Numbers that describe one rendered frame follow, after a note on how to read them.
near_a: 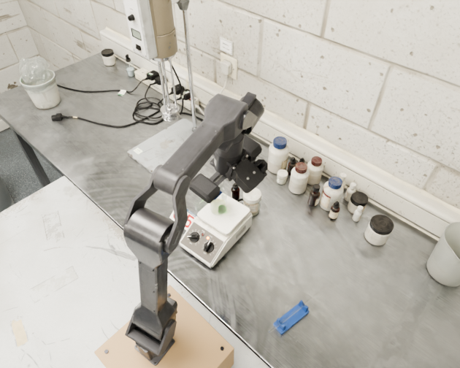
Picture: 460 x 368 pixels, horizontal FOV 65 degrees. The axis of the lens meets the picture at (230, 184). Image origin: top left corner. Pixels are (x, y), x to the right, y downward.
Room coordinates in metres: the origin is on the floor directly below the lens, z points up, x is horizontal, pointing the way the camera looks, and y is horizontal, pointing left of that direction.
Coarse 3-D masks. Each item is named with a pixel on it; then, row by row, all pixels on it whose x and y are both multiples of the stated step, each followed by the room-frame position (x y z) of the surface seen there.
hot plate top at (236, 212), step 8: (232, 200) 0.73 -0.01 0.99; (208, 208) 0.70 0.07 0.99; (232, 208) 0.70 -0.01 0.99; (240, 208) 0.70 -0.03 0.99; (248, 208) 0.70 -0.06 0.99; (200, 216) 0.66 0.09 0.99; (208, 216) 0.66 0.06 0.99; (216, 216) 0.66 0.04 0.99; (224, 216) 0.66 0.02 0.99; (232, 216) 0.66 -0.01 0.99; (240, 216) 0.66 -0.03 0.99; (208, 224) 0.64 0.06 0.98; (216, 224) 0.64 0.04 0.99; (224, 224) 0.64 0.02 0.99; (232, 224) 0.64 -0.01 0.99; (224, 232) 0.61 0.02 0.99
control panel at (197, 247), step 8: (192, 224) 0.65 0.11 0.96; (200, 232) 0.63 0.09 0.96; (208, 232) 0.62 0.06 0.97; (184, 240) 0.61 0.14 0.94; (200, 240) 0.61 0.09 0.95; (208, 240) 0.60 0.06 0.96; (216, 240) 0.60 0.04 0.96; (192, 248) 0.59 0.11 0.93; (200, 248) 0.58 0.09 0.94; (216, 248) 0.58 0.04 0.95; (200, 256) 0.56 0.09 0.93; (208, 256) 0.56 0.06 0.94
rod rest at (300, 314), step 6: (300, 300) 0.43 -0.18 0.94; (306, 306) 0.41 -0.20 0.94; (288, 312) 0.41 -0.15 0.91; (300, 312) 0.41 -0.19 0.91; (306, 312) 0.41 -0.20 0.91; (282, 318) 0.39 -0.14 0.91; (288, 318) 0.39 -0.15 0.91; (294, 318) 0.39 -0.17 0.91; (300, 318) 0.39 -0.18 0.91; (276, 324) 0.37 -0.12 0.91; (282, 324) 0.36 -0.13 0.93; (288, 324) 0.37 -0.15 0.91; (294, 324) 0.38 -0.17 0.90; (282, 330) 0.36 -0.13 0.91
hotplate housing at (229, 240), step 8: (248, 216) 0.68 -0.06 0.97; (200, 224) 0.65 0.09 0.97; (240, 224) 0.65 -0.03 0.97; (248, 224) 0.67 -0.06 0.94; (216, 232) 0.62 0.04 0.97; (232, 232) 0.62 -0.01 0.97; (240, 232) 0.64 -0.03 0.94; (224, 240) 0.59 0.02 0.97; (232, 240) 0.61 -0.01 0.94; (184, 248) 0.60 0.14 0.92; (224, 248) 0.58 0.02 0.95; (216, 256) 0.56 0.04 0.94; (208, 264) 0.54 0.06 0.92
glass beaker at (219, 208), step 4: (220, 188) 0.71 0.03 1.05; (224, 188) 0.71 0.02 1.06; (224, 192) 0.71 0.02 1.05; (220, 196) 0.71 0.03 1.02; (224, 196) 0.71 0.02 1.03; (224, 200) 0.67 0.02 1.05; (212, 204) 0.67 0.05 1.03; (216, 204) 0.66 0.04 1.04; (220, 204) 0.67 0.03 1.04; (224, 204) 0.67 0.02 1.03; (212, 208) 0.67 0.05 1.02; (216, 208) 0.67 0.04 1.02; (220, 208) 0.67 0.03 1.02; (224, 208) 0.67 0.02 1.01; (212, 212) 0.67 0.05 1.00; (216, 212) 0.67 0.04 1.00; (220, 212) 0.67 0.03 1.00; (224, 212) 0.67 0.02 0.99
